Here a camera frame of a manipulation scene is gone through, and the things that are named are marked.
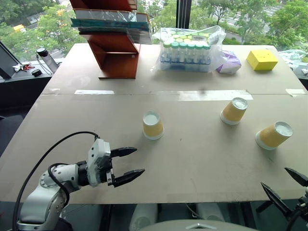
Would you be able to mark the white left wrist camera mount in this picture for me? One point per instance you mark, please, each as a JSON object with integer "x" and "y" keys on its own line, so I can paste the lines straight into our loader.
{"x": 97, "y": 156}

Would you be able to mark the white crumpled paper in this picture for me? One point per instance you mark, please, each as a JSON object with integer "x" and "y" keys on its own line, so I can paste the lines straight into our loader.
{"x": 16, "y": 68}

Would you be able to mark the short white tape strip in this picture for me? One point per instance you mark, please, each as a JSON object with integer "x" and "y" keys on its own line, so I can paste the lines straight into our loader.
{"x": 296, "y": 92}

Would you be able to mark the dark window frame post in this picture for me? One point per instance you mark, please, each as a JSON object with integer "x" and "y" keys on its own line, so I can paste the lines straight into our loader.
{"x": 183, "y": 19}

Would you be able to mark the purple white packet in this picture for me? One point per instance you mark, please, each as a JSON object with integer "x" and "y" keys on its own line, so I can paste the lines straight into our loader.
{"x": 228, "y": 63}

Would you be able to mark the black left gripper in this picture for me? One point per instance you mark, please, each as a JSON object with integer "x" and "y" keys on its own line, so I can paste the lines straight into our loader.
{"x": 108, "y": 172}

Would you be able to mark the black table strut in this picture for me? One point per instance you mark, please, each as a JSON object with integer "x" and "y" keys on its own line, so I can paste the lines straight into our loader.
{"x": 264, "y": 206}

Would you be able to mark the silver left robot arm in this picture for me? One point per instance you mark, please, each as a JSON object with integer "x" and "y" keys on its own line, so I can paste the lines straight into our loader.
{"x": 45, "y": 197}

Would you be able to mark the long white tape strip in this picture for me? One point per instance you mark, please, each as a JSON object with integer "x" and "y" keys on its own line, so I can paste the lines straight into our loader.
{"x": 216, "y": 95}

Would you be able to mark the dark side table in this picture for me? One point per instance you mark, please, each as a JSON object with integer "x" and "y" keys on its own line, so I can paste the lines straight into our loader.
{"x": 19, "y": 91}

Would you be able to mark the yellow paper cup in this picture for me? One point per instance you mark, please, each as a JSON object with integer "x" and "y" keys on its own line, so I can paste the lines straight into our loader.
{"x": 153, "y": 127}
{"x": 273, "y": 137}
{"x": 234, "y": 111}

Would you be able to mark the dark monitor panel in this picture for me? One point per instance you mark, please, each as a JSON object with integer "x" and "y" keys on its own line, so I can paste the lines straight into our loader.
{"x": 7, "y": 61}

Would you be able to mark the plastic-wrapped pack of lab plates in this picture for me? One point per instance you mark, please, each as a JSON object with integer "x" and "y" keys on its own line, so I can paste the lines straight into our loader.
{"x": 113, "y": 22}

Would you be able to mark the clear water bottle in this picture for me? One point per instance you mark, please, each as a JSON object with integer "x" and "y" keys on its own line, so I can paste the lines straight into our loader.
{"x": 48, "y": 60}

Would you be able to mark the black round cap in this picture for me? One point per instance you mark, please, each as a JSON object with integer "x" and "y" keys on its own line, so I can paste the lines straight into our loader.
{"x": 36, "y": 72}

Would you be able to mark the bagged green-capped test tubes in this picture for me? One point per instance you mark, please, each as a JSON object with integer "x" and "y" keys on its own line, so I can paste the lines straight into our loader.
{"x": 186, "y": 51}

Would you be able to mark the clear plastic bag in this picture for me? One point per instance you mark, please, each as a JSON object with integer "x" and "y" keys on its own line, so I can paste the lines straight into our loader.
{"x": 292, "y": 57}

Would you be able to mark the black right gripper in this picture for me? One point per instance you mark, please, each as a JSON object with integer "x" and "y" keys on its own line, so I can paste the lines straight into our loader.
{"x": 302, "y": 205}

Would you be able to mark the grey rounded robot body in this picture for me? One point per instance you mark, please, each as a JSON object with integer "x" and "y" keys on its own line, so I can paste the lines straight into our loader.
{"x": 197, "y": 226}

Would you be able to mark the yellow box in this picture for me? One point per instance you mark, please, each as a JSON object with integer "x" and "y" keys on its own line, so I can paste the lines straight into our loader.
{"x": 262, "y": 59}

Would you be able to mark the white rounded cylinder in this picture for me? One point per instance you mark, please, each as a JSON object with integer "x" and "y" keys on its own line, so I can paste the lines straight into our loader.
{"x": 209, "y": 213}
{"x": 143, "y": 216}

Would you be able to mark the brown wooden shelf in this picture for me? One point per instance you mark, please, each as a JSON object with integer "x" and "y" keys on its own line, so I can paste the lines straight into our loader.
{"x": 115, "y": 55}

